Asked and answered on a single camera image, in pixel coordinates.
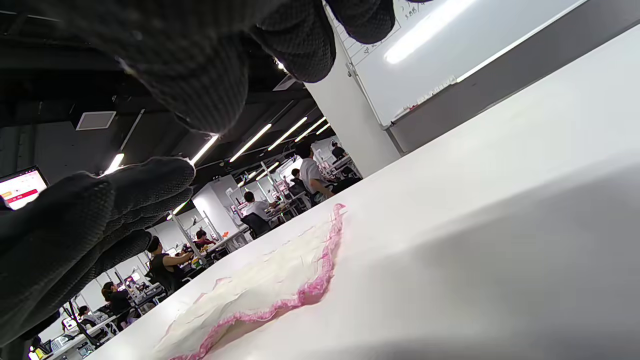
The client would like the person's right hand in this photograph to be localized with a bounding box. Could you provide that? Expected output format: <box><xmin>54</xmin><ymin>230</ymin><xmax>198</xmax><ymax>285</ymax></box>
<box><xmin>30</xmin><ymin>0</ymin><xmax>397</xmax><ymax>136</ymax></box>

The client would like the person's left hand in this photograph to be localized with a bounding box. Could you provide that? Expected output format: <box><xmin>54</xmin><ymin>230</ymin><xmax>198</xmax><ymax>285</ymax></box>
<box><xmin>0</xmin><ymin>157</ymin><xmax>197</xmax><ymax>347</ymax></box>

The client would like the white dish cloth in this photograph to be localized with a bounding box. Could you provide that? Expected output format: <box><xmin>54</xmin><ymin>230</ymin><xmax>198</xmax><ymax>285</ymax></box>
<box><xmin>155</xmin><ymin>202</ymin><xmax>347</xmax><ymax>360</ymax></box>

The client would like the laptop with lit screen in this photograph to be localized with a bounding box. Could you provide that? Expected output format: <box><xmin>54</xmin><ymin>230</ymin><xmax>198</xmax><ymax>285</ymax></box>
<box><xmin>0</xmin><ymin>166</ymin><xmax>50</xmax><ymax>211</ymax></box>

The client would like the row of ceiling strip lights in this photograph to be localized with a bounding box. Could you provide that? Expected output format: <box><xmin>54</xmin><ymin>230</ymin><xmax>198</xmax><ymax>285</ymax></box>
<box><xmin>102</xmin><ymin>116</ymin><xmax>332</xmax><ymax>221</ymax></box>

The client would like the square ceiling vent panel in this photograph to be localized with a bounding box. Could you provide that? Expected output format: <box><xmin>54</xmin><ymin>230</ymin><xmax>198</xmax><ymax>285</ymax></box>
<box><xmin>75</xmin><ymin>111</ymin><xmax>118</xmax><ymax>132</ymax></box>

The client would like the black office chair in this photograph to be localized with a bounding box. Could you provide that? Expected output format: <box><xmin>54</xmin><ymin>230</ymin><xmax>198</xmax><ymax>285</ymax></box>
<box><xmin>241</xmin><ymin>212</ymin><xmax>274</xmax><ymax>240</ymax></box>

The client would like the whiteboard on metal stand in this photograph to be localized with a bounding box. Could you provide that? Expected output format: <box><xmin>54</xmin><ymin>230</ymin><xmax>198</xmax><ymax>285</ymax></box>
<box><xmin>325</xmin><ymin>0</ymin><xmax>592</xmax><ymax>129</ymax></box>

